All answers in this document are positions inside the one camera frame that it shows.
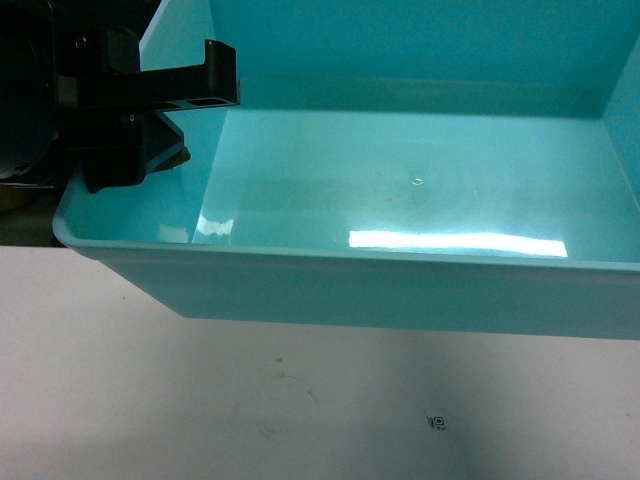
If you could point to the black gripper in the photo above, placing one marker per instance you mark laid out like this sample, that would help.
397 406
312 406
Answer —
41 41

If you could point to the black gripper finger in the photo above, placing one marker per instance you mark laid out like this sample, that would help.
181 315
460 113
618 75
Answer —
210 84

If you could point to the small black QR sticker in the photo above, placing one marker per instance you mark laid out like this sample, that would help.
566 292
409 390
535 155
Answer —
436 422

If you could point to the teal plastic tray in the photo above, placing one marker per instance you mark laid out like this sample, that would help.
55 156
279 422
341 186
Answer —
436 165

